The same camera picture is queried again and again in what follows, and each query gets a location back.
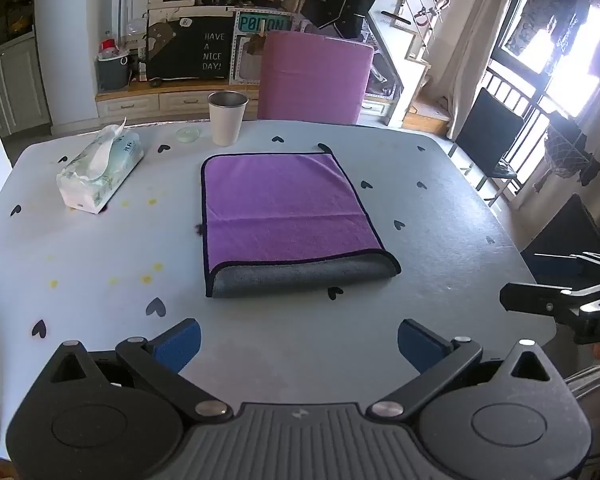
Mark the grey bucket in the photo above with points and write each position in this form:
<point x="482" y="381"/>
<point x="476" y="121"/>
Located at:
<point x="113" y="71"/>

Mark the cream drawer sideboard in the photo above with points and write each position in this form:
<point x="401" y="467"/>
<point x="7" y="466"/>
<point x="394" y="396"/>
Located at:
<point x="145" y="100"/>

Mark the small clear glass lid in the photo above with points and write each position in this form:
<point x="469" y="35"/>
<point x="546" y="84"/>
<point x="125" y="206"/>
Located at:
<point x="187" y="134"/>

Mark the wooden staircase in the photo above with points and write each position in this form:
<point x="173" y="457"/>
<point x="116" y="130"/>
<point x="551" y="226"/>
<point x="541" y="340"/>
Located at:
<point x="415" y="60"/>

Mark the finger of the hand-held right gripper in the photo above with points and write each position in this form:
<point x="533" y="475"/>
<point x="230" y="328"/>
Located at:
<point x="560" y="264"/>
<point x="535" y="300"/>

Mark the grey panelled cabinet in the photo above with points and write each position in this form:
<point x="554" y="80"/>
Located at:
<point x="12" y="85"/>

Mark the black lettered sign board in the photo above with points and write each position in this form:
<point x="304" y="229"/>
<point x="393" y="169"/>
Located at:
<point x="190" y="50"/>

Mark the steel cup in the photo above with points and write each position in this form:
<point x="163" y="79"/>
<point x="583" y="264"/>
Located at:
<point x="226" y="117"/>

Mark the black chair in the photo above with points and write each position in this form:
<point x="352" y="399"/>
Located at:
<point x="565" y="232"/>
<point x="487" y="135"/>

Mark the purple and grey towel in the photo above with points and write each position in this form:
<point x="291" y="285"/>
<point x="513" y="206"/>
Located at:
<point x="285" y="215"/>

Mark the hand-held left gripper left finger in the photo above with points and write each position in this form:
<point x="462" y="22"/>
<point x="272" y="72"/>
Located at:
<point x="180" y="345"/>

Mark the pink upholstered chair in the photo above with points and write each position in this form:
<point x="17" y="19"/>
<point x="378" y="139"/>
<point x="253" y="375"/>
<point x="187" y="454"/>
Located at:
<point x="310" y="77"/>

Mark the teal lettered sign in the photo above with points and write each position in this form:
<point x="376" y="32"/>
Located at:
<point x="262" y="24"/>

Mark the tissue pack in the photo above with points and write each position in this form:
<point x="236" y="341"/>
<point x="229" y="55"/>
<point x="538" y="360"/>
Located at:
<point x="100" y="165"/>

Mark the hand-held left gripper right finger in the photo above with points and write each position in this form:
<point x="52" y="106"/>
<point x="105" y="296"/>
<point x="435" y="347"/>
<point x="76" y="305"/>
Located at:
<point x="420" y="345"/>

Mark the beige curtain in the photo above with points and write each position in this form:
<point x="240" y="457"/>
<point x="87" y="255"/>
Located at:
<point x="480" y="45"/>

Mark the dark hanging clothes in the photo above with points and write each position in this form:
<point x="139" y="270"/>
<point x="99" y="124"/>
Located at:
<point x="550" y="7"/>

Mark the heart print tablecloth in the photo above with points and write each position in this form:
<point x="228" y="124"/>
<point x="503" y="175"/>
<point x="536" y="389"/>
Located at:
<point x="105" y="270"/>

